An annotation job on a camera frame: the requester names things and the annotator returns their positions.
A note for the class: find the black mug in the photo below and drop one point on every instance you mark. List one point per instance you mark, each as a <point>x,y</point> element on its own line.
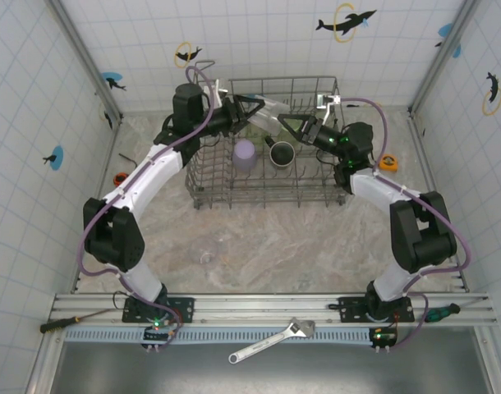
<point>282,155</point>

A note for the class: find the purple plastic cup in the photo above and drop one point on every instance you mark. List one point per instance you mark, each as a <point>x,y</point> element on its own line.
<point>245,154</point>

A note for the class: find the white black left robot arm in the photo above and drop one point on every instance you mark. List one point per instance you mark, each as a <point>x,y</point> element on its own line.
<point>143,180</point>

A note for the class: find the shark blue circle sticker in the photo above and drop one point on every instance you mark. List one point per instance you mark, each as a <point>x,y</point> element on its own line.
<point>111,79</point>

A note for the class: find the black hex key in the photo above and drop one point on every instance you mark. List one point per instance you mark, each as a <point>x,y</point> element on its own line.
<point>126,158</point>

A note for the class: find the blue split circle sticker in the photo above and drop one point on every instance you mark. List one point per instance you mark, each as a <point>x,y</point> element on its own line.
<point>445,30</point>

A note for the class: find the silver adjustable wrench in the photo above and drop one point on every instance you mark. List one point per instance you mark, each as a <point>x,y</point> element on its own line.
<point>293,328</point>

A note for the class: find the right controller board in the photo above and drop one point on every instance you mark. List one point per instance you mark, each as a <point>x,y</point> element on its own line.
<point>382,337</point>

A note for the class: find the controller board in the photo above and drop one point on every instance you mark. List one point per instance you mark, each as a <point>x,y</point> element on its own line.
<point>156,334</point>
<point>382,337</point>

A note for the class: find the left controller board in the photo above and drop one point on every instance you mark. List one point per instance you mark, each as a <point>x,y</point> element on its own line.
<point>156,334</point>

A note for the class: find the aluminium corner post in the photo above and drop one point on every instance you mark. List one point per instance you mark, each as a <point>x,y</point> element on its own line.
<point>428,82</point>
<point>87,61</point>

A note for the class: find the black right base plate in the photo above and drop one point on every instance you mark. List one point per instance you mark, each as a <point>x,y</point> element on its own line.
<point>351,308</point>

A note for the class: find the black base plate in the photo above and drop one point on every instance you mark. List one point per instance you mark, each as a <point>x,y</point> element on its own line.
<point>185,310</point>
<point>351,308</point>

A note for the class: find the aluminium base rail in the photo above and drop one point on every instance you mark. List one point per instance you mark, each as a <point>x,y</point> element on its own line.
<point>254,305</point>

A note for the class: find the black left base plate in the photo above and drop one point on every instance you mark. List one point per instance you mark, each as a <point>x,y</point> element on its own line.
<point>185,310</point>

